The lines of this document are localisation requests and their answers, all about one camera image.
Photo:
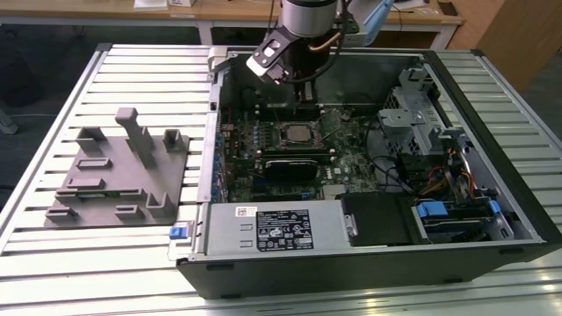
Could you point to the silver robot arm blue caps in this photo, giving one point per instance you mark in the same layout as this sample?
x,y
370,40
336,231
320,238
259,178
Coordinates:
x,y
307,16

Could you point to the silver square CPU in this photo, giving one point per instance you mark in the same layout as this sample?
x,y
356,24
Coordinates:
x,y
302,133

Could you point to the white box on desk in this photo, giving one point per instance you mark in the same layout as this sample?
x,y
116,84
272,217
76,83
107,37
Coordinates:
x,y
151,3

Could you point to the grey power supply with label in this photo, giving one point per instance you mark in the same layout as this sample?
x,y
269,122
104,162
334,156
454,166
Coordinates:
x,y
228,230

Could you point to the wooden cabinet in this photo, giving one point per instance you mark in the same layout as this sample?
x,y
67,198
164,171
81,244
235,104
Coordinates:
x,y
518,33

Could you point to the black plastic shroud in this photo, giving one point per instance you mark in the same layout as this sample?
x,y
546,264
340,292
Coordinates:
x,y
378,220

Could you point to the blue case latch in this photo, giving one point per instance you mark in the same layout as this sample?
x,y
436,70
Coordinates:
x,y
176,232

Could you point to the grey parts rack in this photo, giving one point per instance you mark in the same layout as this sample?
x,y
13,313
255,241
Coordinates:
x,y
167,177

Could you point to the metal drive cage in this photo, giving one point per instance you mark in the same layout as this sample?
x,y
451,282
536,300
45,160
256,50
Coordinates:
x,y
399,121

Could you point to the small silver heatsink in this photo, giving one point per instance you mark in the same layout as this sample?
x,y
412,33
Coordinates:
x,y
334,191

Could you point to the green motherboard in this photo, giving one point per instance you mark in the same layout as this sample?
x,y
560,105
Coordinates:
x,y
351,171

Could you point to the CPU socket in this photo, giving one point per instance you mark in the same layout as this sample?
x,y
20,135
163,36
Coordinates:
x,y
280,142

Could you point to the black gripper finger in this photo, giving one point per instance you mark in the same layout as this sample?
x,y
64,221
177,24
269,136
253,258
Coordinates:
x,y
307,93

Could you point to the green RAM stick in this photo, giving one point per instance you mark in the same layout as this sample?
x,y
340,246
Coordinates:
x,y
93,196

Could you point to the hard disk in blue carrier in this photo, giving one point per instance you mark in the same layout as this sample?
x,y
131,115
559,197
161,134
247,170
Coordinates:
x,y
427,210

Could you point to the blue plastic drive tab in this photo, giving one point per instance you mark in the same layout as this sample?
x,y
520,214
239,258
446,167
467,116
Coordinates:
x,y
494,208

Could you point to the grey case latch block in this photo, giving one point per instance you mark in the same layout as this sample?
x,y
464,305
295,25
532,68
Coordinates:
x,y
216,59

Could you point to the black graphics card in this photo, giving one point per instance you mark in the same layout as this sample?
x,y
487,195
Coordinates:
x,y
290,169

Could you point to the grey chair base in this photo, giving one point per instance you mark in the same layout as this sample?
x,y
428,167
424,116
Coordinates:
x,y
8,123

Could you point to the thin metal locking lever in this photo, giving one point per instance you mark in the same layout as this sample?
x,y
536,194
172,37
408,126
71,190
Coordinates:
x,y
275,116
334,129

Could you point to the black open PC case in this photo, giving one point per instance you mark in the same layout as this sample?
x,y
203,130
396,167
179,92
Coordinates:
x,y
307,276

